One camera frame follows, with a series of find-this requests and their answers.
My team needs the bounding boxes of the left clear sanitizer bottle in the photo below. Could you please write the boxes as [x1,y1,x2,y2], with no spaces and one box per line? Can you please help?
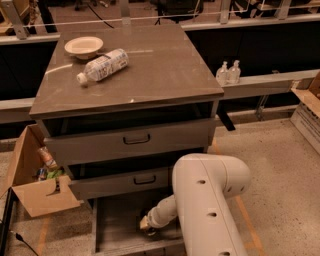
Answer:
[216,61,228,86]

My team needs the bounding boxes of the clear plastic water bottle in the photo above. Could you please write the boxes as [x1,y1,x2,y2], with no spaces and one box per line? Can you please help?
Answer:
[76,49,129,85]

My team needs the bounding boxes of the grey top drawer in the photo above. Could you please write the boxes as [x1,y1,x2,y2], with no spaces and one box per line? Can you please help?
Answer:
[45,118,215,165]

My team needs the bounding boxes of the grey drawer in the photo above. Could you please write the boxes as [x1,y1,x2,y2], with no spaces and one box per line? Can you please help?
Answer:
[92,188,185,256]
[45,118,215,165]
[69,167,172,200]

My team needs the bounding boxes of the black cable on floor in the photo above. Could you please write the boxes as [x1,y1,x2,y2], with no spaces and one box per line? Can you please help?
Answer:
[9,229,40,256]

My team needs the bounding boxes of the grey middle drawer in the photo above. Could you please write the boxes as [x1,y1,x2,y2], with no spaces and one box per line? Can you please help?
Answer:
[69,167,172,200]

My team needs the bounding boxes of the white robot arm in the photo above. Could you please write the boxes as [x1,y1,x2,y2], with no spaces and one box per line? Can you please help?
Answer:
[140,153,251,256]

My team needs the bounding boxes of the cardboard box at right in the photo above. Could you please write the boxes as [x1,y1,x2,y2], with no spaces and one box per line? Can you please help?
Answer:
[291,72,320,154]

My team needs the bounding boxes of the right clear sanitizer bottle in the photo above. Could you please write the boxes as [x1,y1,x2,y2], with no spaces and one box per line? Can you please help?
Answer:
[227,60,241,84]

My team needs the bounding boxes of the white bowl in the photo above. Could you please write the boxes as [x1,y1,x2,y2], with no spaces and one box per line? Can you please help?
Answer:
[64,36,103,60]

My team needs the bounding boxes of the clear sanitizer bottle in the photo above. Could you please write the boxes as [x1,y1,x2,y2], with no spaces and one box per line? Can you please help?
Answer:
[216,61,228,86]
[227,60,241,84]

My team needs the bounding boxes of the grey bottom drawer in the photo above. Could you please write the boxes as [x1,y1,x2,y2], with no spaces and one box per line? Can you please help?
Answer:
[92,188,185,256]

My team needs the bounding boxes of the orange soda can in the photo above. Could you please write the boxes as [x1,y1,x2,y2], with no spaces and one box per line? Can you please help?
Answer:
[145,228,157,236]

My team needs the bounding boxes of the grey drawer cabinet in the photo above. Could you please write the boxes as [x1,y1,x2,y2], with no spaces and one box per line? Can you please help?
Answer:
[29,23,225,201]

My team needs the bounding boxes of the brown cardboard box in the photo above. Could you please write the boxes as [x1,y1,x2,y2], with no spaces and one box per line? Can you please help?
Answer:
[0,125,80,217]

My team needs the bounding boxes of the green snack bag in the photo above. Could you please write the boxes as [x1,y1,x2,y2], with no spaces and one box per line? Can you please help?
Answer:
[47,169,64,179]

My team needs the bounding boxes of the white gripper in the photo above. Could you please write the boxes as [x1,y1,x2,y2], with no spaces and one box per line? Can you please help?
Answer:
[139,206,167,230]

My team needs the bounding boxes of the snack can in box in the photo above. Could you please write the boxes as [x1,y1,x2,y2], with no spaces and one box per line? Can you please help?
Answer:
[37,146,58,169]

